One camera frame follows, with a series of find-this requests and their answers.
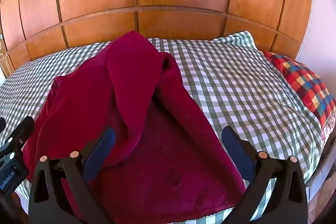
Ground dark red sweater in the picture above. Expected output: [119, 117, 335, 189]
[22, 30, 247, 223]

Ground floral cloth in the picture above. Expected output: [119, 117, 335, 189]
[321, 112, 336, 142]

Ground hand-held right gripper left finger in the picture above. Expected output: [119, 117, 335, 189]
[28, 127, 116, 224]

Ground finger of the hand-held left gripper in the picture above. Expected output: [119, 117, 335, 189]
[0, 116, 35, 161]

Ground multicolour plaid pillow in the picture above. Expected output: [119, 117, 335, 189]
[263, 51, 336, 122]

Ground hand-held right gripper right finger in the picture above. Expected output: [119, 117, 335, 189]
[222, 126, 308, 224]

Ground panelled wooden door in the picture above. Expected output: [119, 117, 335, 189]
[0, 34, 14, 77]

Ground green white checkered bed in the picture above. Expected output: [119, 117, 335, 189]
[0, 31, 324, 222]

